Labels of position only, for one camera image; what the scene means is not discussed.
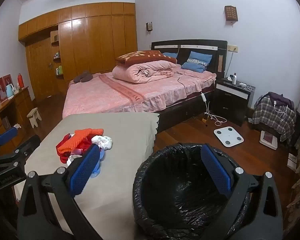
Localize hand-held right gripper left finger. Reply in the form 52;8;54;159
17;144;104;240

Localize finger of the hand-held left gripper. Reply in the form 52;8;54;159
0;134;42;172
0;127;18;155

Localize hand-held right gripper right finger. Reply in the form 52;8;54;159
201;144;284;240

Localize orange foam net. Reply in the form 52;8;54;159
57;128;104;154

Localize bin with black bag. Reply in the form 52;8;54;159
133;142;253;240

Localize small wooden stool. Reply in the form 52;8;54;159
27;107;42;129

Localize white bathroom scale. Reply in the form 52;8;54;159
213;126;244;147

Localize wooden sideboard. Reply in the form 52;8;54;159
0;86;42;155

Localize light blue kettle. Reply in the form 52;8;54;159
5;83;16;99

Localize beige tablecloth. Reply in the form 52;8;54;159
14;112;160;240

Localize white tray with red book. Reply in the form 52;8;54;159
259;130;279;151

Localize dark nightstand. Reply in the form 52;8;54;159
211;77;256;127

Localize small cardboard box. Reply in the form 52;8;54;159
287;153;298;172

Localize plaid cloth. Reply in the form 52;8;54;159
252;94;297;141

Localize pink bedspread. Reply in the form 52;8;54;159
62;66;217;119

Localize grey-brown soft bundle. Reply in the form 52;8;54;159
73;70;93;83

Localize purple cloth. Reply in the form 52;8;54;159
268;92;294;109

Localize blue pillow with patterned band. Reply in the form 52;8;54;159
187;51;212;67

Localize folded pink quilt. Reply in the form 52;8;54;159
112;60;177;83

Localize dark wooden bed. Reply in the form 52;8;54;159
62;39;228;133

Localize wooden wardrobe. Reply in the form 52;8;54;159
18;2;138;101

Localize folded brown blanket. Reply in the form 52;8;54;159
115;50;178;67

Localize white floor cables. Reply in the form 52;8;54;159
205;102;228;127

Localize white charging cable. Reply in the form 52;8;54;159
273;101;289;122

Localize white chargers and cables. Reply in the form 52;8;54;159
237;82;256;92

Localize large wooden wall lamp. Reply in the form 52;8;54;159
224;5;239;25

